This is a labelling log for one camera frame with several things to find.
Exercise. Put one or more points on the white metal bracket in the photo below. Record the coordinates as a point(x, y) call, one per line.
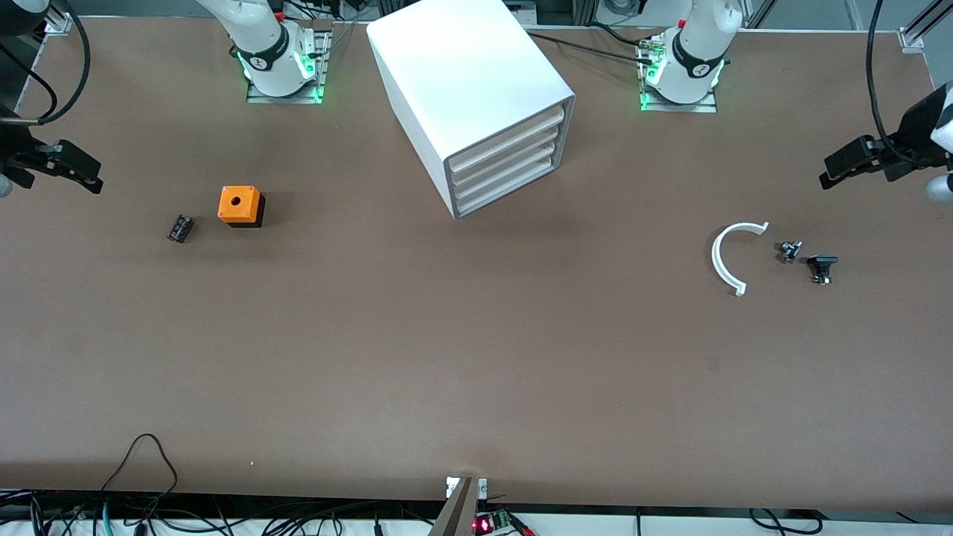
point(482, 487)

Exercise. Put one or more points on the aluminium frame corner profile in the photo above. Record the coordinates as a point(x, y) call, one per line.
point(58, 24)
point(912, 39)

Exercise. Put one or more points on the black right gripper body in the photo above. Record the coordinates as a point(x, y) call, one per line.
point(10, 147)

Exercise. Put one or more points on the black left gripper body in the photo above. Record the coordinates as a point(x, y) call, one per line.
point(913, 140)

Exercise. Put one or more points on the black switch part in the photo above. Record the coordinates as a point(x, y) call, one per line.
point(822, 262)

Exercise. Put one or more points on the white curved plastic bracket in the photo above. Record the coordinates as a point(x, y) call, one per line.
point(715, 257)

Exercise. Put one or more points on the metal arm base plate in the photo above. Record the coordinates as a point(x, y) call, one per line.
point(325, 67)
point(677, 109)

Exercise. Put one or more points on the circuit board red LED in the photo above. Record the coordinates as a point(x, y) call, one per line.
point(491, 524)

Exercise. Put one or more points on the grey metal post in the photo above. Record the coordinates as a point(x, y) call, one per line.
point(456, 514)

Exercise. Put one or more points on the orange button enclosure box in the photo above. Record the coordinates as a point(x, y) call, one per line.
point(249, 205)

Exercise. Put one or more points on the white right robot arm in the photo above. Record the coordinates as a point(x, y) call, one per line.
point(268, 45)

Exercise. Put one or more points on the small black metal part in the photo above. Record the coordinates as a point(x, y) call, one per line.
point(789, 251)

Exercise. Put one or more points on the small black contact block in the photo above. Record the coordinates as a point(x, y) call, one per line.
point(181, 228)

